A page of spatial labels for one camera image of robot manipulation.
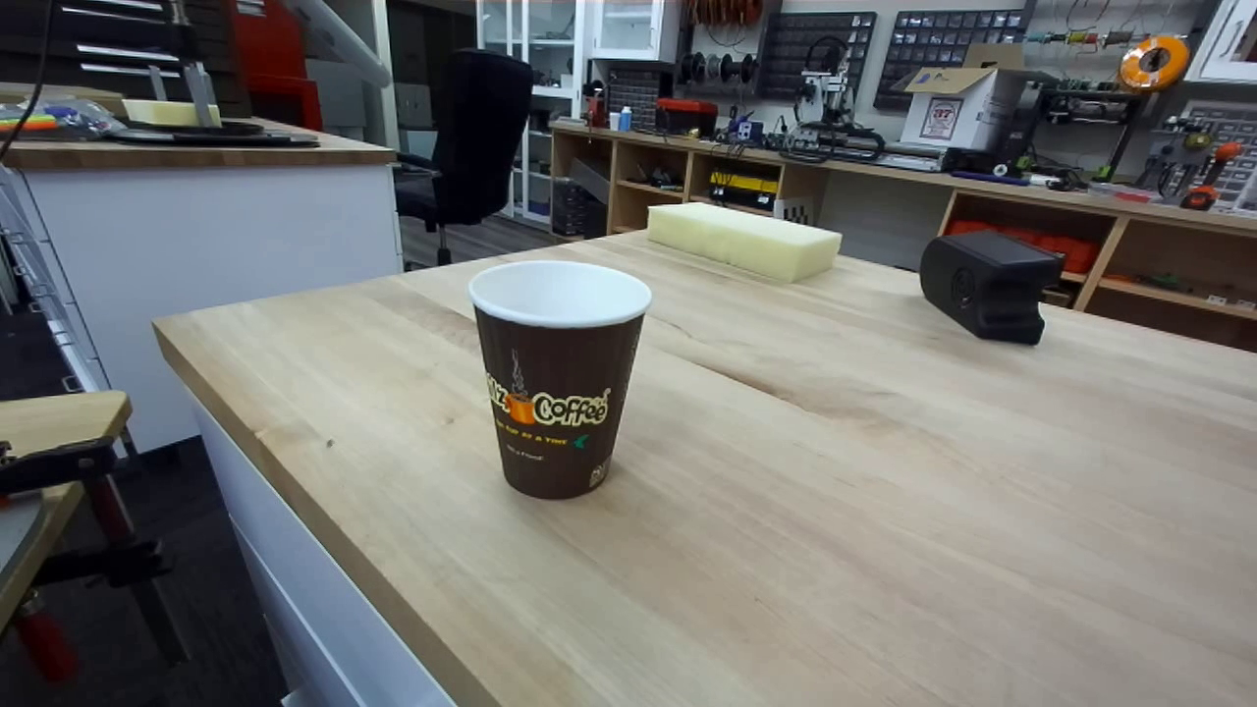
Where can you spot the brown paper coffee cup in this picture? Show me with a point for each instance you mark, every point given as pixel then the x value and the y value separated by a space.
pixel 553 393

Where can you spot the pale yellow foam block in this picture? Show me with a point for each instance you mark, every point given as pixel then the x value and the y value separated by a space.
pixel 747 240

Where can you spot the yellow and black case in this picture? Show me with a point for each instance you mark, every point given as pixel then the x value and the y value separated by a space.
pixel 743 187

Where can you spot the red and black toolbox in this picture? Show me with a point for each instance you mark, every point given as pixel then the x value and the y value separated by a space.
pixel 684 116

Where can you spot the black office chair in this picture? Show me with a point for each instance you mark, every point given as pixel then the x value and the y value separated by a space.
pixel 476 130

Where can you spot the white glass door cabinet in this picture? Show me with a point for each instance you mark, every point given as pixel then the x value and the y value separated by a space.
pixel 552 52

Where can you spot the wooden workbench with shelves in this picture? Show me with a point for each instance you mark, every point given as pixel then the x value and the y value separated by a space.
pixel 906 181

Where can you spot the black pegboard tool panel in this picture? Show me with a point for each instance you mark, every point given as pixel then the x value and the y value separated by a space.
pixel 947 41
pixel 785 52

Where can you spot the black rectangular box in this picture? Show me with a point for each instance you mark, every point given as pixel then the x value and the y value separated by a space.
pixel 987 289

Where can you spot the white cardboard box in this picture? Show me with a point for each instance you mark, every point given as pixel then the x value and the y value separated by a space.
pixel 947 120

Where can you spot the red storage bin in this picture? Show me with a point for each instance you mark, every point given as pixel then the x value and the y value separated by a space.
pixel 1035 244

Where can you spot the white counter with wooden top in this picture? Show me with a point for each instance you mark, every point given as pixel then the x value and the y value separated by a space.
pixel 199 249

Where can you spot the flat black tray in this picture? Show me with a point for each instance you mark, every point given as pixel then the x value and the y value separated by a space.
pixel 208 130

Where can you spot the small wooden side table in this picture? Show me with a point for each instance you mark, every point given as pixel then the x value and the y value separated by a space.
pixel 60 425

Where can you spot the orange tape roll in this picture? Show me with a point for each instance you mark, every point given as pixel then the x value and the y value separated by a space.
pixel 1127 66

